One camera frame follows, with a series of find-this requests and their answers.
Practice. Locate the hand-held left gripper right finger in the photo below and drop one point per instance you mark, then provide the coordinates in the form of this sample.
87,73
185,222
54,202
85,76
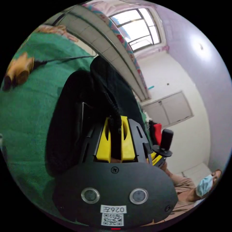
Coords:
128,145

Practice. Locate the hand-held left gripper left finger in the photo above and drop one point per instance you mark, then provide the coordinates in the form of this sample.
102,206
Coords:
103,145

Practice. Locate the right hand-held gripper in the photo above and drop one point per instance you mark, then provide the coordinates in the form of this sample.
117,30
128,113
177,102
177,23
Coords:
159,160

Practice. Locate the black jacket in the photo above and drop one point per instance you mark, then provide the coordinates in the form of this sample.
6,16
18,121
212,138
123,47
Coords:
72,112

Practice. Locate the person's right forearm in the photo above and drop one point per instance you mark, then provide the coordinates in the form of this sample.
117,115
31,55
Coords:
183,183

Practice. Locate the person's right hand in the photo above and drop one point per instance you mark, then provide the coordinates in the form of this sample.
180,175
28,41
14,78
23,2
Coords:
167,171

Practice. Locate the pile of clothes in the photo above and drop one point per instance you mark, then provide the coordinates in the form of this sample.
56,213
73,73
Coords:
157,131

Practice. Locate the white cupboard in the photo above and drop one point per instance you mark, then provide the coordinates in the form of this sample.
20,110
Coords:
168,108

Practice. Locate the person's body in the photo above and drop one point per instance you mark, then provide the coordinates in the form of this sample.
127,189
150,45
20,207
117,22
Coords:
204,184

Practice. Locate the window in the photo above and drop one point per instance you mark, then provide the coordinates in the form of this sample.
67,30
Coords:
137,27

